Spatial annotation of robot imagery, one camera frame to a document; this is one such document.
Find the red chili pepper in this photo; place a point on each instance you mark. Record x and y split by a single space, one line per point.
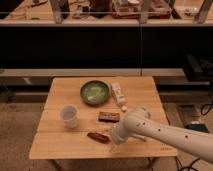
99 137

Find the green ceramic bowl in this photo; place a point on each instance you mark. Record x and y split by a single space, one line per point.
95 92

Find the wooden table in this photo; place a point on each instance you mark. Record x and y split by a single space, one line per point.
55 141

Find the brown chocolate bar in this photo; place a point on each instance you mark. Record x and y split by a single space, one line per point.
109 117

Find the long black bench shelf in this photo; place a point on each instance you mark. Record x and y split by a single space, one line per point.
44 49

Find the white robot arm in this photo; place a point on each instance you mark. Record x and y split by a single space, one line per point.
137 121

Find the black pedal box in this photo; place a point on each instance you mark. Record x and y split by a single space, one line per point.
198 127

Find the white tube bottle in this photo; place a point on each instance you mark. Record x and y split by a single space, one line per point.
119 96

